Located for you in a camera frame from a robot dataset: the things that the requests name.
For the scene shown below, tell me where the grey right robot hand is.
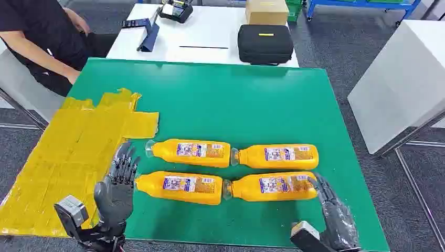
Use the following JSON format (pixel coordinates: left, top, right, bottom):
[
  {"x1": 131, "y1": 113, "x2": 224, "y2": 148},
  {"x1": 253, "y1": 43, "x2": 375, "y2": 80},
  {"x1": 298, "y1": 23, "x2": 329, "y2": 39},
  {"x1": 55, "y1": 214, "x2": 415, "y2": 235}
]
[{"x1": 308, "y1": 173, "x2": 362, "y2": 252}]

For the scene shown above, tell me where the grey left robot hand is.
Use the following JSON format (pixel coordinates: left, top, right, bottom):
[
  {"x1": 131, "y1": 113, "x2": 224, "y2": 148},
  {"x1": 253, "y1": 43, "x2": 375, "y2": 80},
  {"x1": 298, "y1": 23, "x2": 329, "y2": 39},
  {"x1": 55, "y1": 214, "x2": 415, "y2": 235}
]
[{"x1": 93, "y1": 141, "x2": 142, "y2": 228}]

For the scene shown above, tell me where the orange drink bottle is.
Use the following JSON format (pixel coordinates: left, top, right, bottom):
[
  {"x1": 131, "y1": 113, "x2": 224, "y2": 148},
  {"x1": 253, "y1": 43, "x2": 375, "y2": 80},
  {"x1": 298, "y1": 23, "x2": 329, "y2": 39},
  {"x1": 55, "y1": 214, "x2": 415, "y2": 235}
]
[
  {"x1": 145, "y1": 139, "x2": 231, "y2": 169},
  {"x1": 222, "y1": 173, "x2": 319, "y2": 203},
  {"x1": 230, "y1": 144, "x2": 320, "y2": 171},
  {"x1": 134, "y1": 171, "x2": 224, "y2": 206}
]

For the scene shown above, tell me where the yellow sheet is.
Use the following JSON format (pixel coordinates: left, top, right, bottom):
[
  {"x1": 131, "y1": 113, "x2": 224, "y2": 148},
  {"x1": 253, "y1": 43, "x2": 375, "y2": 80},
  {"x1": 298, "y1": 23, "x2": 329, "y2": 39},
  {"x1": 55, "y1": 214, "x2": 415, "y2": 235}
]
[{"x1": 0, "y1": 88, "x2": 160, "y2": 238}]

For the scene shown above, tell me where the low white bench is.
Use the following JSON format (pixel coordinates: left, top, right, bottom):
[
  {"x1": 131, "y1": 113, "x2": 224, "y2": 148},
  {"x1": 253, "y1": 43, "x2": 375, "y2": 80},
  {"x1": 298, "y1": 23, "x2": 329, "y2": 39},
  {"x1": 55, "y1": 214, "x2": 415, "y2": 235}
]
[{"x1": 0, "y1": 40, "x2": 67, "y2": 131}]

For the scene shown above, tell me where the white table with metal legs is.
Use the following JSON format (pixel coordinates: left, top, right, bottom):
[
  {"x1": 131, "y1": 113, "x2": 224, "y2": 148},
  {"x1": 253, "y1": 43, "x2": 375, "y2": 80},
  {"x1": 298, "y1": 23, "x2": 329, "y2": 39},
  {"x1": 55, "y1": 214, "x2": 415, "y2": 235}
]
[{"x1": 347, "y1": 19, "x2": 445, "y2": 240}]

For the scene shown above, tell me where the green mat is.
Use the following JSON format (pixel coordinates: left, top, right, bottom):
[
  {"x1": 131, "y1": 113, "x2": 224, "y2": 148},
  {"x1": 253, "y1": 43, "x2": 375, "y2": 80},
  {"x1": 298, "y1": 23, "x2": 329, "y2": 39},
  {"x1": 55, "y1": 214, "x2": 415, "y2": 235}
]
[{"x1": 68, "y1": 58, "x2": 391, "y2": 252}]

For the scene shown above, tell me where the blue folded stand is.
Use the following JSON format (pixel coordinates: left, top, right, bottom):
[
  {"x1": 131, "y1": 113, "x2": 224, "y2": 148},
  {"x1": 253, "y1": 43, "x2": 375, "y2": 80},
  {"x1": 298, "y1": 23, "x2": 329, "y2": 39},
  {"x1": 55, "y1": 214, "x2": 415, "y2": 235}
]
[{"x1": 136, "y1": 14, "x2": 161, "y2": 53}]

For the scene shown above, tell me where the thin black rod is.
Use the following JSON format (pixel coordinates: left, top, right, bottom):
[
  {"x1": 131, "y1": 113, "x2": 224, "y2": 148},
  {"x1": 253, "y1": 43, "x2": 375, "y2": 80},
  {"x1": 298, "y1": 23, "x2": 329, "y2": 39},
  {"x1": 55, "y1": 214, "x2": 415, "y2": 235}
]
[{"x1": 179, "y1": 45, "x2": 229, "y2": 50}]

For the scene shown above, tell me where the black flat handset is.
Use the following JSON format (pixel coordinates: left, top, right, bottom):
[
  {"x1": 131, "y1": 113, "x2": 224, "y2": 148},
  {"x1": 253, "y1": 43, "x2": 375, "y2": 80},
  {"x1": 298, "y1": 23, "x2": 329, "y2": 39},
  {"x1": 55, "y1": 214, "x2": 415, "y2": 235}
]
[{"x1": 121, "y1": 18, "x2": 152, "y2": 29}]

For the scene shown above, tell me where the person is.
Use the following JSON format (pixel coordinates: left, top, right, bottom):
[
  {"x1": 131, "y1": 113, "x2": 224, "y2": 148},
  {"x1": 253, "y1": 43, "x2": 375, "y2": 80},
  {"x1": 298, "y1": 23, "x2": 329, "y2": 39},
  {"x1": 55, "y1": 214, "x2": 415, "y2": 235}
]
[{"x1": 0, "y1": 0, "x2": 119, "y2": 98}]

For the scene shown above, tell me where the black zip bag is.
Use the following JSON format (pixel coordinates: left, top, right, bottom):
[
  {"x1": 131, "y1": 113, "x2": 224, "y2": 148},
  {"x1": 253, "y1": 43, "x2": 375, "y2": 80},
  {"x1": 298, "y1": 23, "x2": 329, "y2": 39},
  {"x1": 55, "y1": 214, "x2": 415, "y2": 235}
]
[{"x1": 238, "y1": 24, "x2": 294, "y2": 66}]

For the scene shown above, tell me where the long white table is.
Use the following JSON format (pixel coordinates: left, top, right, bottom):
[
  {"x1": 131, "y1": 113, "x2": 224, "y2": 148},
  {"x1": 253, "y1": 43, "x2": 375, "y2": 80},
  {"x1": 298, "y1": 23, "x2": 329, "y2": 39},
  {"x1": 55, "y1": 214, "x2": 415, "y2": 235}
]
[{"x1": 105, "y1": 3, "x2": 300, "y2": 68}]

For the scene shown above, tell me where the black device with screen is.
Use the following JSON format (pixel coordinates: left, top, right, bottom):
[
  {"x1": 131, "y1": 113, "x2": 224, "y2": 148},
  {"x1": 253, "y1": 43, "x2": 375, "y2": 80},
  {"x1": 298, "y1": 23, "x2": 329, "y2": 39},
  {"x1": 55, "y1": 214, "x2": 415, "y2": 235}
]
[{"x1": 158, "y1": 0, "x2": 194, "y2": 24}]

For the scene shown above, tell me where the green crate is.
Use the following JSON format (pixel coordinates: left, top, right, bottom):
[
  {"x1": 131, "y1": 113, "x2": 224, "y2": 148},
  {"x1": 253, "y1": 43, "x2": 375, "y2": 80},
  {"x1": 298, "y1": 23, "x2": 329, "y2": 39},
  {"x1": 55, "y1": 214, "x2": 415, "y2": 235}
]
[{"x1": 285, "y1": 0, "x2": 304, "y2": 23}]

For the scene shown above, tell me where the cardboard box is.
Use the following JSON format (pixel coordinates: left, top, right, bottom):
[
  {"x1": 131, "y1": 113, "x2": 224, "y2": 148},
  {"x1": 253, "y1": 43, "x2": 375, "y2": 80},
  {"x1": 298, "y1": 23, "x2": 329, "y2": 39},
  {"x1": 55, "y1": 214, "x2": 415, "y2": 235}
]
[{"x1": 245, "y1": 0, "x2": 290, "y2": 26}]

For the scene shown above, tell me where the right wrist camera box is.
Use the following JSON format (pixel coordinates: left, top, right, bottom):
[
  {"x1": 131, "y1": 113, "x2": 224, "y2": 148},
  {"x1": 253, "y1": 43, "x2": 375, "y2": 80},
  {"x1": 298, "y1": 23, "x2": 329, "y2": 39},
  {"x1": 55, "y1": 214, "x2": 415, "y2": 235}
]
[{"x1": 290, "y1": 220, "x2": 335, "y2": 252}]

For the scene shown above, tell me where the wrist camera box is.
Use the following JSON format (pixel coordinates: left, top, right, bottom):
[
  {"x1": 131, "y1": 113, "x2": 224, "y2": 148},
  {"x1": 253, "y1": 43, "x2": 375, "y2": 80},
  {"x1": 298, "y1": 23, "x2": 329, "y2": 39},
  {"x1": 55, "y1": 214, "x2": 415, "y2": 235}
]
[
  {"x1": 290, "y1": 220, "x2": 335, "y2": 252},
  {"x1": 54, "y1": 194, "x2": 90, "y2": 240}
]

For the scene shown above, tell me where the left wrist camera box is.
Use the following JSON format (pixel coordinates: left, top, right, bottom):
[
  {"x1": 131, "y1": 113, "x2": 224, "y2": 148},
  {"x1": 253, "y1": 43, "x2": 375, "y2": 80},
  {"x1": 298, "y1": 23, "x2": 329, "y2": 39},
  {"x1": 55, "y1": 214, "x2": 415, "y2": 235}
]
[{"x1": 54, "y1": 194, "x2": 90, "y2": 240}]

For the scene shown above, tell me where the blue cart frame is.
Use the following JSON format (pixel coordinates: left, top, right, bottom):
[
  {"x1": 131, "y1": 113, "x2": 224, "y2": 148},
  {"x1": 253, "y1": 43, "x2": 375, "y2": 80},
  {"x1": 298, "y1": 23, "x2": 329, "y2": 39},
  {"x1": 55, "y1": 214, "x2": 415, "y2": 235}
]
[{"x1": 305, "y1": 0, "x2": 422, "y2": 27}]

